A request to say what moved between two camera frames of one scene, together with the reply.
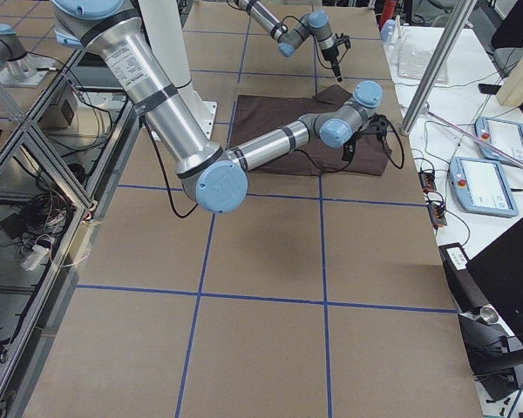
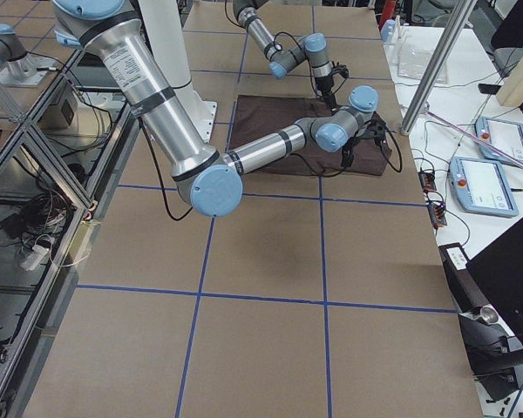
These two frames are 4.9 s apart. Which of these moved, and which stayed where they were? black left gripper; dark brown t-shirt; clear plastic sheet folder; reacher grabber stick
Moved: black left gripper
Stayed: reacher grabber stick; dark brown t-shirt; clear plastic sheet folder
